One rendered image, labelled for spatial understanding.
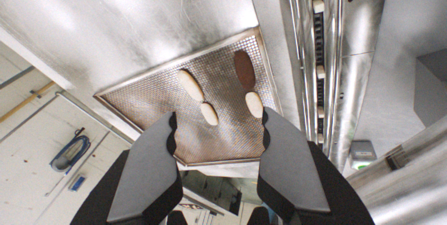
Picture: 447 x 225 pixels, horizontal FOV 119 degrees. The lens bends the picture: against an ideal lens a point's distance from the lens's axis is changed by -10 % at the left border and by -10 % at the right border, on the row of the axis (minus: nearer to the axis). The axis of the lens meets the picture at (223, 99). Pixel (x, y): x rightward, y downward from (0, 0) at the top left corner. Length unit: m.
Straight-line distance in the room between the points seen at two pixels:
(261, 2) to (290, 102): 0.29
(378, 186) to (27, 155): 3.75
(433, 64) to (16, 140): 3.91
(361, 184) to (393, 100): 0.34
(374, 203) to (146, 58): 0.44
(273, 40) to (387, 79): 0.29
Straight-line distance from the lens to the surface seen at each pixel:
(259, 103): 0.39
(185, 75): 0.36
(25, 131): 3.68
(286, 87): 0.46
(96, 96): 0.58
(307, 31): 0.34
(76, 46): 0.49
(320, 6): 0.31
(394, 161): 0.25
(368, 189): 0.26
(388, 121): 0.64
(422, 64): 0.47
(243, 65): 0.31
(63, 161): 3.74
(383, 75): 0.49
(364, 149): 0.70
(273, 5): 0.35
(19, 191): 3.80
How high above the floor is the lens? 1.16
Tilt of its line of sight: 40 degrees down
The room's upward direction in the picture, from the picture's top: 160 degrees counter-clockwise
